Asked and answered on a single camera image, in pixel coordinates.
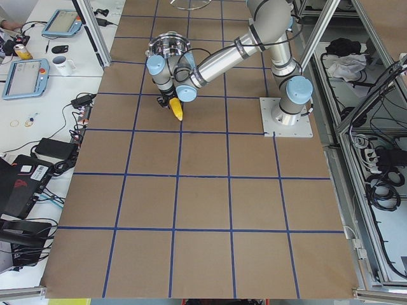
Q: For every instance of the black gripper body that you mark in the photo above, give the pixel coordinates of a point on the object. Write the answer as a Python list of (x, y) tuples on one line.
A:
[(166, 96)]

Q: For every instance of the yellow corn cob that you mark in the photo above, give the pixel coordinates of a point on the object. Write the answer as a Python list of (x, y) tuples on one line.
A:
[(176, 107)]

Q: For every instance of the glass pot lid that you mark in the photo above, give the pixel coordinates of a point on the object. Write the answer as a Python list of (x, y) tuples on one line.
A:
[(189, 5)]

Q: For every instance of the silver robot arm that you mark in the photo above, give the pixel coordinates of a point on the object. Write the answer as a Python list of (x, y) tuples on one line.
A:
[(172, 66)]

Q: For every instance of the white electric cooking pot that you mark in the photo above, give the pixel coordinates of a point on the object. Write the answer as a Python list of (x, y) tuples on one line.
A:
[(170, 44)]

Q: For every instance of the power strip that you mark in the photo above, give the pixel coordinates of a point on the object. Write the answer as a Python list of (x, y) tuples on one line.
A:
[(81, 116)]

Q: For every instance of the black power adapter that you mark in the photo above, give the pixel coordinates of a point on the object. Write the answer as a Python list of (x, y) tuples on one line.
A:
[(82, 101)]

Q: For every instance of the white mug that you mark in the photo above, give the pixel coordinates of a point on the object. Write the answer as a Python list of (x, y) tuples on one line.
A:
[(64, 66)]

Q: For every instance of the large black power brick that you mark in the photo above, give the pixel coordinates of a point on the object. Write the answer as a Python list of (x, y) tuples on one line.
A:
[(55, 148)]

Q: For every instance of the far blue teach pendant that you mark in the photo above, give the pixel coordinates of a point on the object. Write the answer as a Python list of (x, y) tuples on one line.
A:
[(63, 23)]

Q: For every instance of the blue teach pendant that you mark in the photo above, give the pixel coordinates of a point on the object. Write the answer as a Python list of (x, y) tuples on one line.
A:
[(26, 78), (63, 23)]

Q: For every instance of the near blue teach pendant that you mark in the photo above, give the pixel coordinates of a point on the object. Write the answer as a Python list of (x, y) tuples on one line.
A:
[(26, 78)]

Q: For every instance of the yellow drink can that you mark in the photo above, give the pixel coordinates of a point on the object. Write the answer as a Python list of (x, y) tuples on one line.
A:
[(22, 52)]

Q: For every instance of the black laptop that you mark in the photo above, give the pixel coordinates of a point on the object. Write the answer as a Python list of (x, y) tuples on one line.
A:
[(21, 183)]

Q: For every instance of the black cloth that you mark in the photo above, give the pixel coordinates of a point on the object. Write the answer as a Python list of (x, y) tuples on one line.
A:
[(343, 47)]

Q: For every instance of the white crumpled cloth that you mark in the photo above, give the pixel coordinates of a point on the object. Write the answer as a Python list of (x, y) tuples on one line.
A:
[(348, 67)]

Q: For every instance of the black device on stand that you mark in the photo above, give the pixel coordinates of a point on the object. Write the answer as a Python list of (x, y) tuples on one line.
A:
[(25, 243)]

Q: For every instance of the aluminium frame post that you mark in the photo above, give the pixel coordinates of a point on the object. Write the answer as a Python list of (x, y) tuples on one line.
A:
[(86, 14)]

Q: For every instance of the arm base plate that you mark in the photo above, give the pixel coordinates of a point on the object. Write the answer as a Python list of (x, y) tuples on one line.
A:
[(276, 123)]

